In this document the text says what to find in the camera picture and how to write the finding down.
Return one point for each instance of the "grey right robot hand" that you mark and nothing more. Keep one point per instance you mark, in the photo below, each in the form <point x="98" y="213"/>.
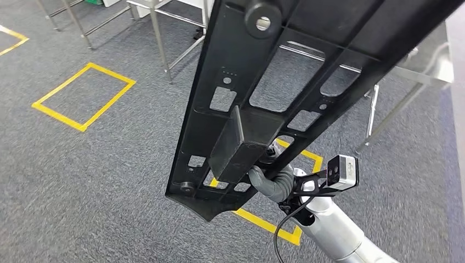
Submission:
<point x="261" y="179"/>

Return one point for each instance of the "black plastic plate bracket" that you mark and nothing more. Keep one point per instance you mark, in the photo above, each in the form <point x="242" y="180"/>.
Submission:
<point x="225" y="54"/>

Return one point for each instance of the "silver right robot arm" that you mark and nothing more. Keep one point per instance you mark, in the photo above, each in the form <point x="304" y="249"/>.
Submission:
<point x="334" y="228"/>

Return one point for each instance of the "stainless steel workbench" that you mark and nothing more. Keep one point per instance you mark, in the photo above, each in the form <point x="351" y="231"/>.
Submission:
<point x="428" y="61"/>

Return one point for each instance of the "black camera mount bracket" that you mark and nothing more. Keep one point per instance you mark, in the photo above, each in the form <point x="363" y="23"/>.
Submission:
<point x="316" y="175"/>

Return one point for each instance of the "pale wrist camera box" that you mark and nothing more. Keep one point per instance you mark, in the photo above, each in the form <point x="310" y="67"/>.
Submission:
<point x="345" y="174"/>

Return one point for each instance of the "steel frame table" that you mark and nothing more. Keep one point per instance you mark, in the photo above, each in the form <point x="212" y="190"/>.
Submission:
<point x="160" y="43"/>
<point x="77" y="23"/>

